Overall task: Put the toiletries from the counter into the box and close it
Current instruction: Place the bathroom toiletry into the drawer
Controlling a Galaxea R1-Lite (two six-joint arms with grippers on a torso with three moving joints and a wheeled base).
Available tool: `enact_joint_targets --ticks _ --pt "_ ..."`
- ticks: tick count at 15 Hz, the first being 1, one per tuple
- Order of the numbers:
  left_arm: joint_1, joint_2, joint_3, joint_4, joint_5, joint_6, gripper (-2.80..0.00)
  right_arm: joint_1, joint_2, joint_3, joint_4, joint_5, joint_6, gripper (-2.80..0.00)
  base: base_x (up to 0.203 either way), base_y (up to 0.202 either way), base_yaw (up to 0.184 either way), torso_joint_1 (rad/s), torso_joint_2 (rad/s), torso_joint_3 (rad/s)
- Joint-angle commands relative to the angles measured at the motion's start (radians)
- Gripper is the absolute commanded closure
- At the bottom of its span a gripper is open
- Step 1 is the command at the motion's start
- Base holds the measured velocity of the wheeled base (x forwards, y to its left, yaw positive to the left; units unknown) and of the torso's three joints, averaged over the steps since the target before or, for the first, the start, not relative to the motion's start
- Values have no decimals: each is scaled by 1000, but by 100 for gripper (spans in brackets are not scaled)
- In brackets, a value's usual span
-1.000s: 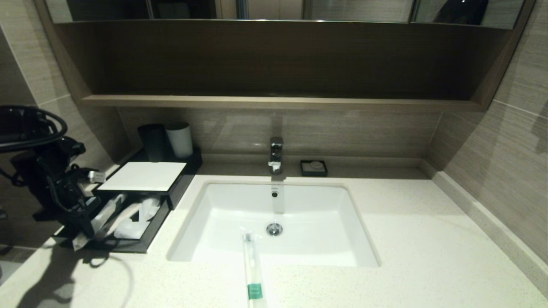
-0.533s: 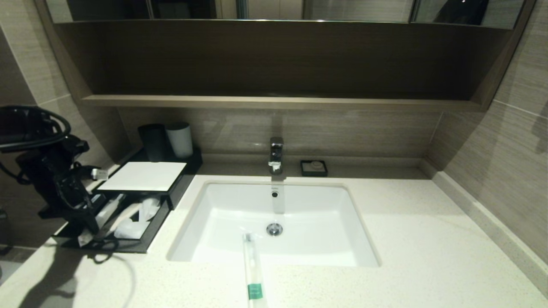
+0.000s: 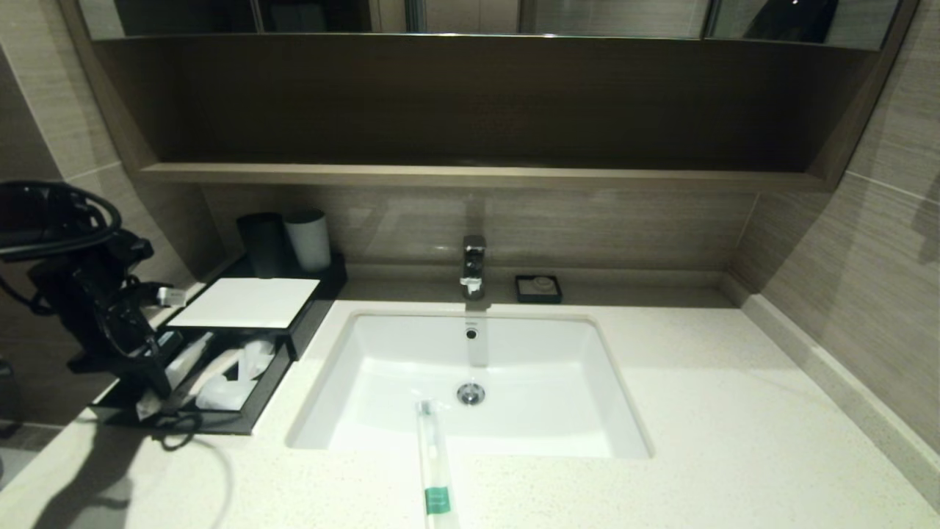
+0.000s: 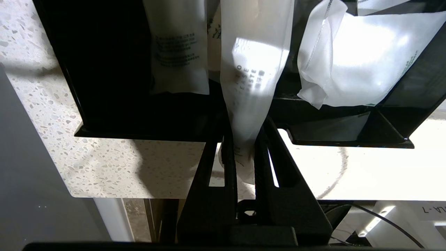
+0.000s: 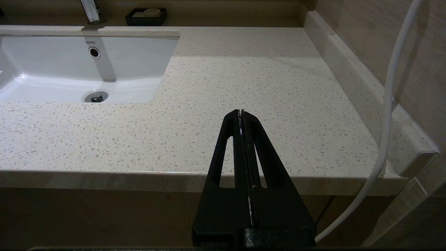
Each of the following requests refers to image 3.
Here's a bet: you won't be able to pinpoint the white packet with pink item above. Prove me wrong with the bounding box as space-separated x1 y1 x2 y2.
239 339 279 383

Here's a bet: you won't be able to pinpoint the chrome faucet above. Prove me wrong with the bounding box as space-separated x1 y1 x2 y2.
460 235 488 300

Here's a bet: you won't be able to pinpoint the black box with white lid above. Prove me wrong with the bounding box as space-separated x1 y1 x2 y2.
158 253 350 362

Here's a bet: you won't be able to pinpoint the brown wooden wall shelf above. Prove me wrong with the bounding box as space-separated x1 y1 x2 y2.
59 33 919 193

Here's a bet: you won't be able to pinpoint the small white sachets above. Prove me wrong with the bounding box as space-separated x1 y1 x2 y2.
196 373 259 411

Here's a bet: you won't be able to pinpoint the wrapped toothbrush with green label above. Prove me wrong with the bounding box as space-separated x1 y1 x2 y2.
415 399 462 529

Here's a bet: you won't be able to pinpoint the long white packet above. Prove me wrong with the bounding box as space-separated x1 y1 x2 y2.
165 332 215 390

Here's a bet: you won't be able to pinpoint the black soap dish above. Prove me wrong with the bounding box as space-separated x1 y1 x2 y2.
514 274 563 304

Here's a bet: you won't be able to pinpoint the black tray with sachets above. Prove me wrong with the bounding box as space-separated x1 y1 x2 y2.
90 331 298 436

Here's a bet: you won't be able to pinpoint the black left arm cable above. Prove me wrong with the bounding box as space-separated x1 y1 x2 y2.
0 181 123 263

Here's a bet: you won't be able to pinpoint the white cup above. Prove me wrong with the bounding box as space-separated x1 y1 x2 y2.
284 211 333 273

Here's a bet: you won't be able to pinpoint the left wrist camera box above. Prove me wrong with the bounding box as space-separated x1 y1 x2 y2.
140 287 188 331

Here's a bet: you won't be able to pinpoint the wall mirror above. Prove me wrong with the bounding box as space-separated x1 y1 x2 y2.
77 0 904 51

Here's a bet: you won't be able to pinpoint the black cup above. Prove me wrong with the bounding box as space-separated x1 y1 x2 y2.
236 213 291 280

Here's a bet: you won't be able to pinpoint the white ceramic sink basin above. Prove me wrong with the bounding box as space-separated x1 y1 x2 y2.
286 310 654 460

